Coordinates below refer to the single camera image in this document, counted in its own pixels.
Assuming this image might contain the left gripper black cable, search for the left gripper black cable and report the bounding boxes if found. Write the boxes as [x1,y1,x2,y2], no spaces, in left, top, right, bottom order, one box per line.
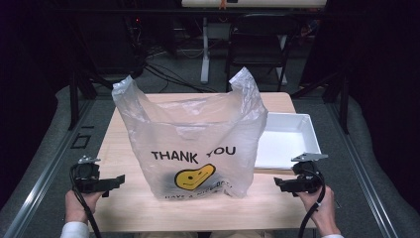
[69,164,103,238]

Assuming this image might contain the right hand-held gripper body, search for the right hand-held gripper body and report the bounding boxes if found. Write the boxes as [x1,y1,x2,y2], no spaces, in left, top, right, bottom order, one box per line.
[290,152,327,194]

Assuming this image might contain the person's right hand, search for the person's right hand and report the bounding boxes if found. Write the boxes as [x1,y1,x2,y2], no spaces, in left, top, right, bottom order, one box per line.
[296,185,342,237]

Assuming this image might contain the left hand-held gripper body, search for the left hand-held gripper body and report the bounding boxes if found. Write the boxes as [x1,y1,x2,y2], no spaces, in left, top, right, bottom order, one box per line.
[70,155,112,194]

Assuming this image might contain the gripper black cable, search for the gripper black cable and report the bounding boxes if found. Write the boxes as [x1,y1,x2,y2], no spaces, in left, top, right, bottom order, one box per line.
[69,164,103,238]
[296,169,328,238]

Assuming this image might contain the black metal stand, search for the black metal stand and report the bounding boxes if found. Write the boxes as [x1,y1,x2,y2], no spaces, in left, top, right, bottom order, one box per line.
[66,69,115,131]
[290,69,352,135]

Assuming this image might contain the clear plastic bag yellow smiley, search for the clear plastic bag yellow smiley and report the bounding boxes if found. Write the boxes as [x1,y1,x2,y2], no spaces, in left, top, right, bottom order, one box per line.
[111,66,269,201]

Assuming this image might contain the grey metal floor rail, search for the grey metal floor rail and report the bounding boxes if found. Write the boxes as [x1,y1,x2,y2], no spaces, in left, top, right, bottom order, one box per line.
[325,101,400,238]
[2,98,97,238]

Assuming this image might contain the person's left hand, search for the person's left hand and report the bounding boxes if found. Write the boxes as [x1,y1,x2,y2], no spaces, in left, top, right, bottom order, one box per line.
[64,188,104,226]

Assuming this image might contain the white desk leg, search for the white desk leg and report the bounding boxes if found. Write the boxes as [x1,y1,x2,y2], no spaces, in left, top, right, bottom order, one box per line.
[200,16,212,85]

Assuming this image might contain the black floor cables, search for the black floor cables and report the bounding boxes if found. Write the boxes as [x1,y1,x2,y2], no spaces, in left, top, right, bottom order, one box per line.
[142,61,219,94]

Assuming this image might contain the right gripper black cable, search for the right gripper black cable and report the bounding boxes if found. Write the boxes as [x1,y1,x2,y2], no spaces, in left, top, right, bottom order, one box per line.
[296,169,328,238]

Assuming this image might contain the black folding chair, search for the black folding chair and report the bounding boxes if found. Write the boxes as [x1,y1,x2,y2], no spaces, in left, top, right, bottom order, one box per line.
[225,13,300,93]

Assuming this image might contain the white plastic bin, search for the white plastic bin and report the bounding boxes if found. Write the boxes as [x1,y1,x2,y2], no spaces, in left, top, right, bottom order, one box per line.
[254,111,322,172]

